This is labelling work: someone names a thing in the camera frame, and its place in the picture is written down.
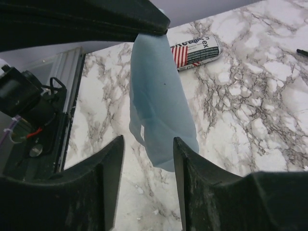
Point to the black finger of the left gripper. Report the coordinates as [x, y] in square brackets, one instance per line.
[33, 23]

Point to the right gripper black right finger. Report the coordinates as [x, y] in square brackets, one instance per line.
[213, 199]

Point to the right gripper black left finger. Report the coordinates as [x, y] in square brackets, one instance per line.
[81, 198]

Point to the aluminium extrusion rail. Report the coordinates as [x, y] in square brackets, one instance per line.
[66, 66]

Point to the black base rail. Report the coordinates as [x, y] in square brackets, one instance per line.
[34, 144]

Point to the black handled cutters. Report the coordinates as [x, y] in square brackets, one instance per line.
[302, 52]

